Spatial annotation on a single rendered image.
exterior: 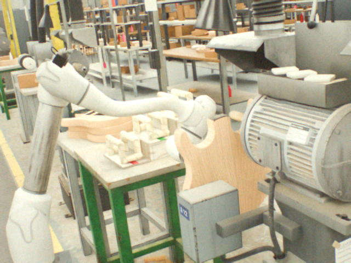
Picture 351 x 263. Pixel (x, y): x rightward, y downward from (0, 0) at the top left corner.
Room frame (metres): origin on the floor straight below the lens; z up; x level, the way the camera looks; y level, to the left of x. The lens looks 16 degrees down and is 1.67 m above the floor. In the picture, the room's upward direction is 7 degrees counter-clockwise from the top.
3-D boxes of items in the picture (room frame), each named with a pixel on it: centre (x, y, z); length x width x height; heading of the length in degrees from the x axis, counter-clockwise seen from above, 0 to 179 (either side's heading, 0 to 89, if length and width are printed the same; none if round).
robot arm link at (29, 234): (1.60, 0.61, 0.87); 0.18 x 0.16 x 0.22; 17
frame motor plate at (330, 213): (1.17, -0.40, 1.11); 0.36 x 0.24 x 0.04; 25
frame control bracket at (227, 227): (1.23, -0.17, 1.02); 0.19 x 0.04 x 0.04; 115
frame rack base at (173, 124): (2.34, 0.00, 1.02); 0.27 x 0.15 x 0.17; 28
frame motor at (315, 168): (1.23, -0.37, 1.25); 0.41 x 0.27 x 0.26; 25
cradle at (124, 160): (2.11, 0.23, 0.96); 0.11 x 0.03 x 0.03; 118
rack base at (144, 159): (2.20, 0.27, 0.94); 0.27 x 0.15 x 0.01; 28
